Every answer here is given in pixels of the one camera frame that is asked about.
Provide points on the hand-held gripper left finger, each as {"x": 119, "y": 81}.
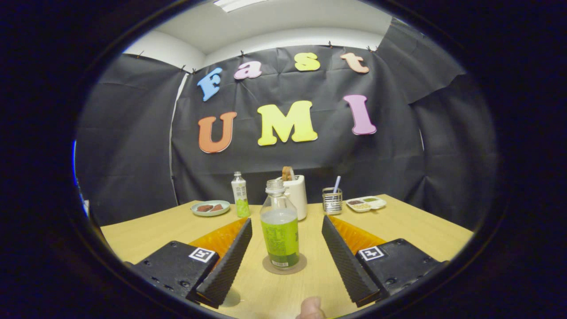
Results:
{"x": 228, "y": 266}

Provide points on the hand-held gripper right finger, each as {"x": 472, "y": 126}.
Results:
{"x": 345, "y": 266}

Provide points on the round brown coaster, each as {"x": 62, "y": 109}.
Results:
{"x": 302, "y": 265}

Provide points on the clear juice bottle green label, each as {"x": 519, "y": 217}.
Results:
{"x": 280, "y": 239}

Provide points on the slim white label drink bottle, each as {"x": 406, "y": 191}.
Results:
{"x": 240, "y": 195}

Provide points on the pale green plate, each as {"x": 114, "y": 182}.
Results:
{"x": 210, "y": 214}

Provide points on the white divided snack tray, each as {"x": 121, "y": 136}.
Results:
{"x": 366, "y": 204}

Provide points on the white toaster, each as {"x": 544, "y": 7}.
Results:
{"x": 300, "y": 199}

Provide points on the purple straw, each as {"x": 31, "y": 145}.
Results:
{"x": 337, "y": 184}

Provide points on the wooden table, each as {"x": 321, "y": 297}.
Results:
{"x": 421, "y": 230}

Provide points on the brown bread slice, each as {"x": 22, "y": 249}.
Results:
{"x": 287, "y": 173}

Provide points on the ceiling light panel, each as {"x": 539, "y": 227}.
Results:
{"x": 239, "y": 4}

